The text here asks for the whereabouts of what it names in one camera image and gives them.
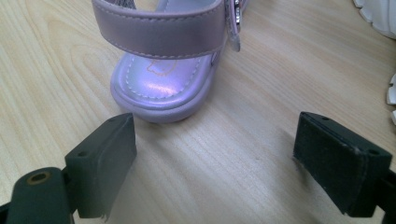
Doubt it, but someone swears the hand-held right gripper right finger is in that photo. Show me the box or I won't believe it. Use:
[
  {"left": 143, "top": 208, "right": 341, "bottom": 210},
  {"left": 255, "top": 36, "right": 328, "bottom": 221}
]
[{"left": 292, "top": 111, "right": 393, "bottom": 218}]

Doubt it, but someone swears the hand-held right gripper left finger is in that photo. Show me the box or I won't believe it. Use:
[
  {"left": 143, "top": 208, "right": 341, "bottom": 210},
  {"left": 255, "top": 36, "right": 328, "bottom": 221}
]
[{"left": 64, "top": 112, "right": 138, "bottom": 220}]

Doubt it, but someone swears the purple sandal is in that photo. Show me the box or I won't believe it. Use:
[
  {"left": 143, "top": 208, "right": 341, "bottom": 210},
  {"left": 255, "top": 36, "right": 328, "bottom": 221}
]
[{"left": 92, "top": 0, "right": 250, "bottom": 124}]

